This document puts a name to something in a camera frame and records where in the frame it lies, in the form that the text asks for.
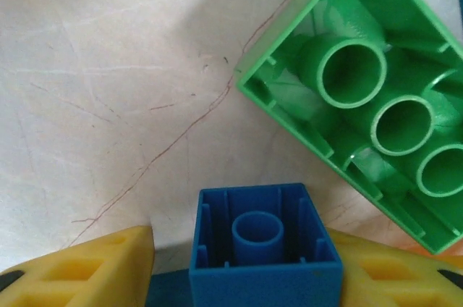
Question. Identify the green long lego brick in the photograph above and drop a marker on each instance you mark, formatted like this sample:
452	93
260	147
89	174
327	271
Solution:
361	39

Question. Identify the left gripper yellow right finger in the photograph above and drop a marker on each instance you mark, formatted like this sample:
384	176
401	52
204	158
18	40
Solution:
398	281

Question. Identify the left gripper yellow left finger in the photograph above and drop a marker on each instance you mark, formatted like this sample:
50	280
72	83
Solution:
76	278

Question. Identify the blue square lego brick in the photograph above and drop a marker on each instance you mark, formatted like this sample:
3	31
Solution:
266	281

